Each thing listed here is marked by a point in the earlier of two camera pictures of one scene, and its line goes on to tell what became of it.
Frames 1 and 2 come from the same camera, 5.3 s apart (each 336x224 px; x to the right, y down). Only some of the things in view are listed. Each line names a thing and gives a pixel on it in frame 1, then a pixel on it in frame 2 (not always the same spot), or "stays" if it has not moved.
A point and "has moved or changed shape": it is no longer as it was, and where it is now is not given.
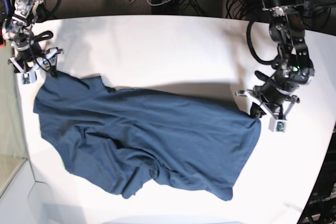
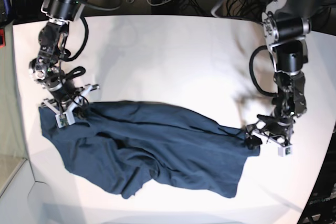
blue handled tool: (7, 4) stays
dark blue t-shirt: (123, 139) has moved or changed shape
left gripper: (27, 53) to (45, 68)
